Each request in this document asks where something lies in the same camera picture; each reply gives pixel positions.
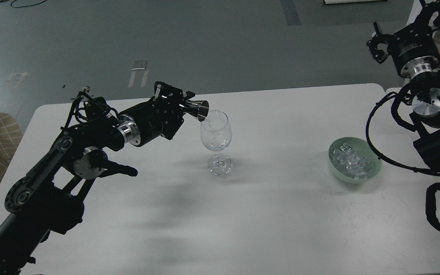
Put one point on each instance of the metal floor plate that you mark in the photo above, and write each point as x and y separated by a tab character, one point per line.
139	74

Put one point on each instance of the steel double jigger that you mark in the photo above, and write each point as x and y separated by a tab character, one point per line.
199	109

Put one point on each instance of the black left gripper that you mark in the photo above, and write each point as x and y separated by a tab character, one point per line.
161	115

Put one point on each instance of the clear wine glass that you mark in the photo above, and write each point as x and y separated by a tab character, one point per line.
216	135

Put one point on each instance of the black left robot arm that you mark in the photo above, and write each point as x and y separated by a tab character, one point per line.
50	197

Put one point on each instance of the green bowl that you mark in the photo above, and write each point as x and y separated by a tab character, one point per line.
362	146

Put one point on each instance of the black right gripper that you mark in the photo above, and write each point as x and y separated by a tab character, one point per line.
412	45

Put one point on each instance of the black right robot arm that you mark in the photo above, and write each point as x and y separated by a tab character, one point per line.
416	106

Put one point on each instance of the clear ice cubes pile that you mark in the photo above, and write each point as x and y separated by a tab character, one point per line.
351	162

